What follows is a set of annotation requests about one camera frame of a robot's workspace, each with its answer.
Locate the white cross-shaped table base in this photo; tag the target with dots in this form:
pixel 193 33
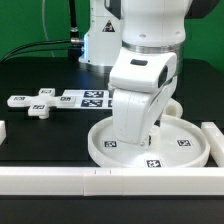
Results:
pixel 40 105

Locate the white fence bar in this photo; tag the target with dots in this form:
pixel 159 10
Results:
pixel 110 181
pixel 2 131
pixel 216 140

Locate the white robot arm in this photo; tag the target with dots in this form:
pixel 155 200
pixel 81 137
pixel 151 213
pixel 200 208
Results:
pixel 139 42

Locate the white marker sheet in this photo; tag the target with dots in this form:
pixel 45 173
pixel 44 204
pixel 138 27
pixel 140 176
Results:
pixel 90 99

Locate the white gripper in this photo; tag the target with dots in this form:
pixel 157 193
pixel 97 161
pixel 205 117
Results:
pixel 143 84

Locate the white right fence bar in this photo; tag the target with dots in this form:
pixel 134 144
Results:
pixel 216 140

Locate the white front fence bar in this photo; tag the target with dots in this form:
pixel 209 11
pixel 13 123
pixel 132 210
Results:
pixel 110 181

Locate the white left fence bar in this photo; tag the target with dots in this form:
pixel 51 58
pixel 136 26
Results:
pixel 2 131

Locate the white round table top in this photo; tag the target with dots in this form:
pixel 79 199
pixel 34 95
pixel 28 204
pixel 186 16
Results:
pixel 181 144

